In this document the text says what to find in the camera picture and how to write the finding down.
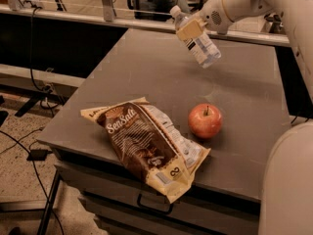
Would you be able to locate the black floor cable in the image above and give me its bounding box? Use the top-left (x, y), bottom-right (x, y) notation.
top-left (0, 126), bottom-right (66, 235)

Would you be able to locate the grey drawer cabinet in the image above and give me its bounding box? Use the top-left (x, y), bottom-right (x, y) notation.
top-left (56, 150), bottom-right (260, 235)

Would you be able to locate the clear plastic water bottle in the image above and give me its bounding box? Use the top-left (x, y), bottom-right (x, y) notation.
top-left (170, 5), bottom-right (221, 69)

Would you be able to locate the red apple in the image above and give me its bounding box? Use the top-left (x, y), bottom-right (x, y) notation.
top-left (188, 103), bottom-right (222, 139)

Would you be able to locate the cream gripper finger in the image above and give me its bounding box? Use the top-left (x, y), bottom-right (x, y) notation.
top-left (176, 19), bottom-right (205, 41)

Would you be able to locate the black metal table leg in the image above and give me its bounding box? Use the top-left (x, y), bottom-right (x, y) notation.
top-left (37, 171), bottom-right (61, 235)

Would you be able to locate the brown SenSala chip bag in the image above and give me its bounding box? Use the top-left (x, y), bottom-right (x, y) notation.
top-left (80, 98), bottom-right (210, 203)

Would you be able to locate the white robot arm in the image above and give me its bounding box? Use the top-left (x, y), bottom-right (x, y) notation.
top-left (175, 0), bottom-right (313, 235)

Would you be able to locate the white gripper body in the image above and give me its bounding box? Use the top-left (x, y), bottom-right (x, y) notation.
top-left (199, 0), bottom-right (233, 32)

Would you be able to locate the black drawer handle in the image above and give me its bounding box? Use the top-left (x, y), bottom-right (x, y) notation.
top-left (137, 194), bottom-right (173, 215)

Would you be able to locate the black hanging cable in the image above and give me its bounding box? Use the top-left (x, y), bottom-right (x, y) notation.
top-left (28, 6), bottom-right (67, 111)

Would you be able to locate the black power adapter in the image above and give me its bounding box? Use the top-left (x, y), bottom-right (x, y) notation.
top-left (27, 149), bottom-right (49, 161)

